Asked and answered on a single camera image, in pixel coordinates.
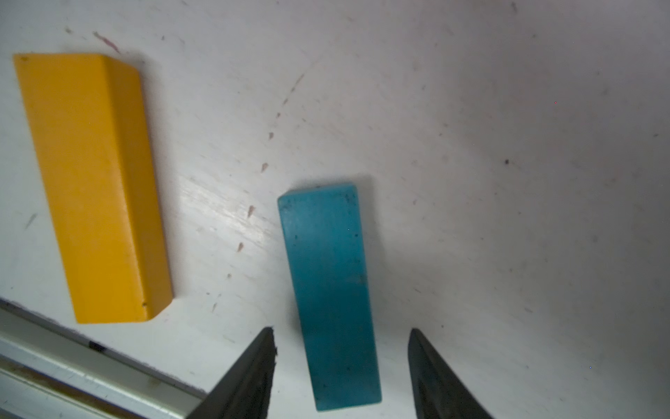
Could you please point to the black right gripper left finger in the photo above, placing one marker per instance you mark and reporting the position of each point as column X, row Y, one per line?
column 244, row 391

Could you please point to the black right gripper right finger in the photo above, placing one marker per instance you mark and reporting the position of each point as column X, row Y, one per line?
column 437, row 390

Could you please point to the blue rectangular block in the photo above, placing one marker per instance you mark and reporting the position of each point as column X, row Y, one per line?
column 326, row 255

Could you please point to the yellow rectangular block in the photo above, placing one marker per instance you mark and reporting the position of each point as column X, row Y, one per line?
column 89, row 129

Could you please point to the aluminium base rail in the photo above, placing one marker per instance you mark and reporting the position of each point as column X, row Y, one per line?
column 50, row 372

